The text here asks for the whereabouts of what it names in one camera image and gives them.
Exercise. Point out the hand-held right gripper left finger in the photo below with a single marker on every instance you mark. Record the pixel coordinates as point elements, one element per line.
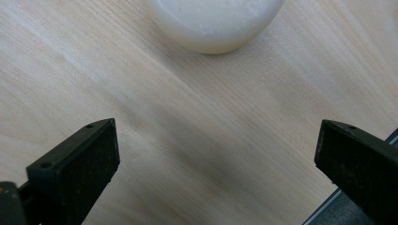
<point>79,168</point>

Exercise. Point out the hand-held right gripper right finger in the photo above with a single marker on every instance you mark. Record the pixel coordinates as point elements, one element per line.
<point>359,165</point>

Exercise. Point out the white round bowl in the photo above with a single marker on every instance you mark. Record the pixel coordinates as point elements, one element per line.
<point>212,23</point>

